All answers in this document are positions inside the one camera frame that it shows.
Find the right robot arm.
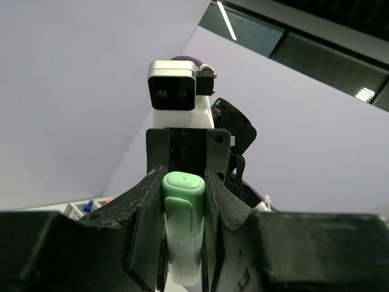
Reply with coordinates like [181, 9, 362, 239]
[146, 98, 277, 212]

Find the green highlighter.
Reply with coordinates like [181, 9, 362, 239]
[166, 211, 204, 287]

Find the blue cap clear bottle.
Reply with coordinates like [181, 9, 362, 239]
[83, 200, 94, 214]

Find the green highlighter cap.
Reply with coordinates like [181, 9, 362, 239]
[162, 172, 205, 245]

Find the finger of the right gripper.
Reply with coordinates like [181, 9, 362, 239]
[206, 129, 231, 182]
[146, 128, 170, 172]

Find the white two-cell organizer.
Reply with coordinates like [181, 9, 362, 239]
[63, 200, 106, 220]

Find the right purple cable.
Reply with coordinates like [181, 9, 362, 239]
[170, 55, 210, 72]

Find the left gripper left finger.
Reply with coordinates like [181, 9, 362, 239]
[1, 166, 166, 291]

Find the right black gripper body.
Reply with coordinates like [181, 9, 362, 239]
[145, 127, 232, 183]

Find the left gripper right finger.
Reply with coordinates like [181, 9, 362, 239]
[204, 171, 388, 291]

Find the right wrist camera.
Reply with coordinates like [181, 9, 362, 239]
[148, 56, 217, 129]

